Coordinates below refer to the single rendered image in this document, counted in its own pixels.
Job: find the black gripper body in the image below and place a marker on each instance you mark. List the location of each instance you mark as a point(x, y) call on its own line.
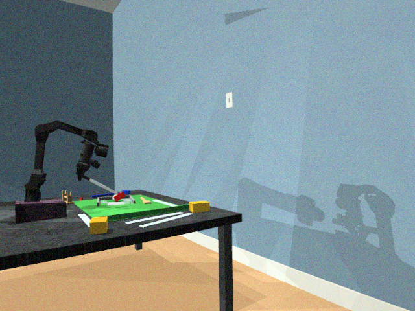
point(83, 161)

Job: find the green flat mat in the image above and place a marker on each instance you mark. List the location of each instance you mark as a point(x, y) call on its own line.
point(90, 206)

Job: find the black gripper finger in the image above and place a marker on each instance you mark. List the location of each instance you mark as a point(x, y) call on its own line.
point(80, 173)

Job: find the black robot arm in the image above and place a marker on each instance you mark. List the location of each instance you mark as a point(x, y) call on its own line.
point(38, 177)

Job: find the yellow block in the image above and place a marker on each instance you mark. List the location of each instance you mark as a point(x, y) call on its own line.
point(196, 207)
point(98, 225)

